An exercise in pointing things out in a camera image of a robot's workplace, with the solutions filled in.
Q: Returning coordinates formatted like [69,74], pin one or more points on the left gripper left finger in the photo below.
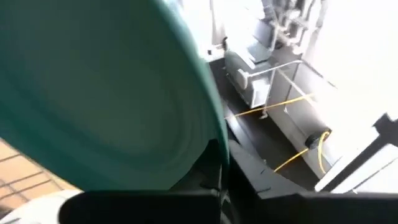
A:
[140,207]

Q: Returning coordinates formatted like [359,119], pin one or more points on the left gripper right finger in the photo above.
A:
[311,208]

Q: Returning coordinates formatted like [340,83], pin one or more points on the white plate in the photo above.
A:
[37,207]

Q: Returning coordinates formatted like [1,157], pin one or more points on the dark green plain plate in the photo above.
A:
[109,93]

